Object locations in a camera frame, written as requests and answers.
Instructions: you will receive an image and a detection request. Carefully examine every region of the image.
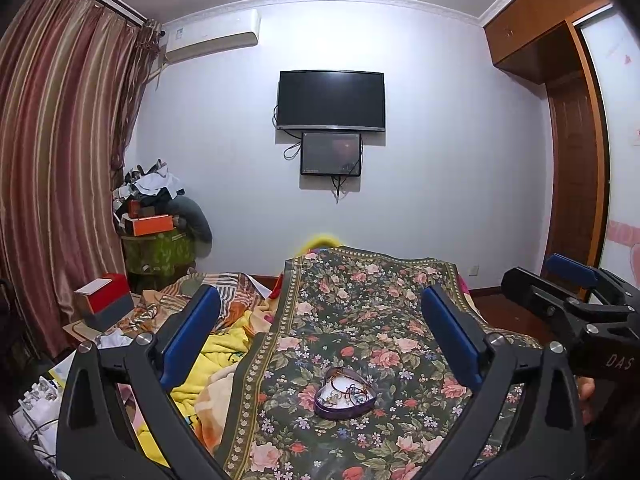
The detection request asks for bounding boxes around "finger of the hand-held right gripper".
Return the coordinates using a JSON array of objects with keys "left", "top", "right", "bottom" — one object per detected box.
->
[
  {"left": 502, "top": 266, "right": 581, "bottom": 321},
  {"left": 545, "top": 254, "right": 608, "bottom": 291}
]

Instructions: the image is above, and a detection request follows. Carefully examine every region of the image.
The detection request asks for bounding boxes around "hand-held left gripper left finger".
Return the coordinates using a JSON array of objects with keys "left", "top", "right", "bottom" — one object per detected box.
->
[{"left": 55, "top": 284, "right": 231, "bottom": 480}]

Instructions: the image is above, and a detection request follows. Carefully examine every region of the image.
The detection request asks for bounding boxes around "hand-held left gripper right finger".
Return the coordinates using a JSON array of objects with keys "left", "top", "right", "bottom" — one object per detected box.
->
[{"left": 421, "top": 284, "right": 587, "bottom": 480}]

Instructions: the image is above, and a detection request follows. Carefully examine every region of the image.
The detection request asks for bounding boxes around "red braided bracelet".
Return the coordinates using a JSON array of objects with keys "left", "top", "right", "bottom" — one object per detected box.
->
[{"left": 345, "top": 382, "right": 373, "bottom": 406}]

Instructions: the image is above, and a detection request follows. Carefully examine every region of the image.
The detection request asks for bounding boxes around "purple heart-shaped jewelry box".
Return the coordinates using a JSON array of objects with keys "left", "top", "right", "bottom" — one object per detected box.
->
[{"left": 313, "top": 367, "right": 377, "bottom": 421}]

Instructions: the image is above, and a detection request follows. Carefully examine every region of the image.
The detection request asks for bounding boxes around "person's right hand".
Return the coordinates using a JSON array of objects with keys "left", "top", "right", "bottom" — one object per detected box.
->
[{"left": 574, "top": 375, "right": 598, "bottom": 426}]

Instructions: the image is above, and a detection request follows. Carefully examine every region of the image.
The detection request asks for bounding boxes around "yellow blanket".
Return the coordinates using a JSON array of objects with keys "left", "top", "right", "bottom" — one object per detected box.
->
[{"left": 120, "top": 310, "right": 273, "bottom": 471}]

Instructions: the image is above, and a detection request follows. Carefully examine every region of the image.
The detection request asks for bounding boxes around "striped patchwork quilt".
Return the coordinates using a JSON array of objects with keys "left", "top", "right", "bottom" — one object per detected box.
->
[{"left": 132, "top": 271, "right": 281, "bottom": 341}]

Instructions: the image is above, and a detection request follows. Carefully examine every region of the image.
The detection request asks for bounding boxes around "crumpled white paper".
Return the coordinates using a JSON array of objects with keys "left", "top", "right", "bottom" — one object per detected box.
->
[{"left": 95, "top": 330, "right": 133, "bottom": 351}]

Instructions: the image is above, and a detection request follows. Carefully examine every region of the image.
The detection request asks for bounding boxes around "grey box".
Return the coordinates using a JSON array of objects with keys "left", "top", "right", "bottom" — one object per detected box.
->
[{"left": 80, "top": 292, "right": 135, "bottom": 333}]

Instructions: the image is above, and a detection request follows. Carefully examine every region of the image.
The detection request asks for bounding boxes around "green patterned box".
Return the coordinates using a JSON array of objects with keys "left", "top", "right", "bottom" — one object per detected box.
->
[{"left": 121, "top": 232, "right": 197, "bottom": 281}]

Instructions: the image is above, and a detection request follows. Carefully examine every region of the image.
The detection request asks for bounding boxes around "floral blanket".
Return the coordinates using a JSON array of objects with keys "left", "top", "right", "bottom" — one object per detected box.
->
[{"left": 215, "top": 246, "right": 546, "bottom": 480}]

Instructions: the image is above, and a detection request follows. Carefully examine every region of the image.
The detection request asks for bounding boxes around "wooden door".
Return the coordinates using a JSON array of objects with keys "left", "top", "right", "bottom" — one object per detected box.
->
[{"left": 542, "top": 72, "right": 608, "bottom": 301}]

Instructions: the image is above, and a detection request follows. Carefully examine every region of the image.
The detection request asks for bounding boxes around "red box with white lid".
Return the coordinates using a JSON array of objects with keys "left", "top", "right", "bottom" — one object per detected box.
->
[{"left": 74, "top": 273, "right": 132, "bottom": 317}]

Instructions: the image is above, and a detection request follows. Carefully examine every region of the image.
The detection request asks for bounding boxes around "brown cardboard sheet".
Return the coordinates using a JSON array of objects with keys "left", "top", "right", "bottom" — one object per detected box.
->
[{"left": 62, "top": 320, "right": 101, "bottom": 343}]

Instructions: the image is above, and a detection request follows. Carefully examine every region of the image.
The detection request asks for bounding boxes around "orange box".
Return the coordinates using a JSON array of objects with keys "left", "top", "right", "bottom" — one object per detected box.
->
[{"left": 131, "top": 214, "right": 176, "bottom": 237}]

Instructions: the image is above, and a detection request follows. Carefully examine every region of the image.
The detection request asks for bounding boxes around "white paper booklet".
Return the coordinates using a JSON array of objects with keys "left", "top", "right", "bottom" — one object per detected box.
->
[{"left": 47, "top": 355, "right": 76, "bottom": 386}]

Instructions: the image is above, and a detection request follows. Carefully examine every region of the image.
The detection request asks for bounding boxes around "white wardrobe door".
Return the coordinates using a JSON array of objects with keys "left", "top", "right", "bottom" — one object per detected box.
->
[{"left": 575, "top": 2, "right": 640, "bottom": 281}]

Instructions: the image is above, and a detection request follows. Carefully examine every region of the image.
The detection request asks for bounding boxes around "pile of clothes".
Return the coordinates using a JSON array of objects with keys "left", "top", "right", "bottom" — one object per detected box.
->
[{"left": 112, "top": 159, "right": 186, "bottom": 211}]

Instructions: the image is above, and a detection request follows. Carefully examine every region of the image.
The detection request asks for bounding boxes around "yellow cushion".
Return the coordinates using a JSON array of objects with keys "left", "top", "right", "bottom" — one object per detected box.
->
[{"left": 299, "top": 232, "right": 346, "bottom": 253}]

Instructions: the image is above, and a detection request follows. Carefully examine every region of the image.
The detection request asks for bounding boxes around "white shoe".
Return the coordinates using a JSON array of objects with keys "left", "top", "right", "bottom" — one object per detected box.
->
[{"left": 10, "top": 375, "right": 66, "bottom": 456}]

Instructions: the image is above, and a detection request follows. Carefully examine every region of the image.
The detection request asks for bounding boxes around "striped red curtain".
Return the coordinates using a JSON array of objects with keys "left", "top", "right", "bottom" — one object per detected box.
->
[{"left": 0, "top": 0, "right": 163, "bottom": 361}]

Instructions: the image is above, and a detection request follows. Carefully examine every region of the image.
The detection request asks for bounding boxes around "wooden overhead cabinet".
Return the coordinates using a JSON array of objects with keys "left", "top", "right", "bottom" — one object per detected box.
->
[{"left": 482, "top": 0, "right": 626, "bottom": 86}]

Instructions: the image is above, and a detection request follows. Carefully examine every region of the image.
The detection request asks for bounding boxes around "white air conditioner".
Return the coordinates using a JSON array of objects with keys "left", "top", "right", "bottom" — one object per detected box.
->
[{"left": 162, "top": 9, "right": 262, "bottom": 63}]

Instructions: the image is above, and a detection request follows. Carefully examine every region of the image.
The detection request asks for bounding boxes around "small black wall monitor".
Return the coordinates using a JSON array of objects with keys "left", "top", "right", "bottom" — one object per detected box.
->
[{"left": 300, "top": 131, "right": 363, "bottom": 177}]

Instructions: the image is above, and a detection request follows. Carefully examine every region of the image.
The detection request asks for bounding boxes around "black wall television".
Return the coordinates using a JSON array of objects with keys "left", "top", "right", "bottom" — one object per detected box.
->
[{"left": 276, "top": 70, "right": 387, "bottom": 132}]

